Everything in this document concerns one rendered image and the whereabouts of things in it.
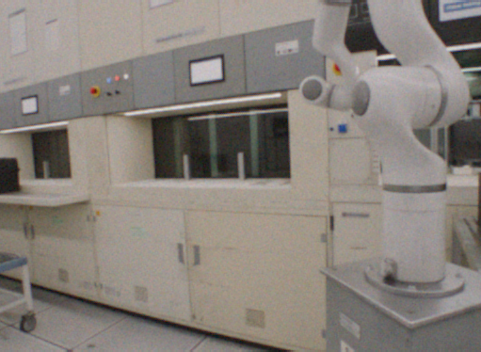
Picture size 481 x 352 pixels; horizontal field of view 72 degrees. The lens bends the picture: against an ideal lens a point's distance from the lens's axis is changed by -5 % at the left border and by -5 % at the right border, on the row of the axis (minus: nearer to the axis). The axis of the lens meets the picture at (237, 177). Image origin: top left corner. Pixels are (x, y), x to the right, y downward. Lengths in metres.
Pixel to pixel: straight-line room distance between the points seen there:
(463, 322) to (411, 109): 0.38
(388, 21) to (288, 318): 1.35
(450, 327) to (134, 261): 1.78
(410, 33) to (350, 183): 0.84
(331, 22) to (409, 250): 0.63
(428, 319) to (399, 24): 0.53
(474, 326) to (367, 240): 0.82
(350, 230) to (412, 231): 0.81
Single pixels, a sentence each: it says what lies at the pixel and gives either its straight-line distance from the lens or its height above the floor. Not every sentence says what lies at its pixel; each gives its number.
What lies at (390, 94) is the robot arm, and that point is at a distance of 0.66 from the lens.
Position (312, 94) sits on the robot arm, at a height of 1.19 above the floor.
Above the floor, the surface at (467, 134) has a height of 1.06.
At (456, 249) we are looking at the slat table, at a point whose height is 0.64.
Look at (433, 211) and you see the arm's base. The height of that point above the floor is 0.91.
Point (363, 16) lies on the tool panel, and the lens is 1.53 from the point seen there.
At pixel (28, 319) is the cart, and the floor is 0.08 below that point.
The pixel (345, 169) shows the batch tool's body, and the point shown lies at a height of 0.93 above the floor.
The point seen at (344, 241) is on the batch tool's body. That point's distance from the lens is 1.53.
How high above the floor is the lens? 1.04
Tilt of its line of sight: 5 degrees down
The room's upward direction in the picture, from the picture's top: 3 degrees counter-clockwise
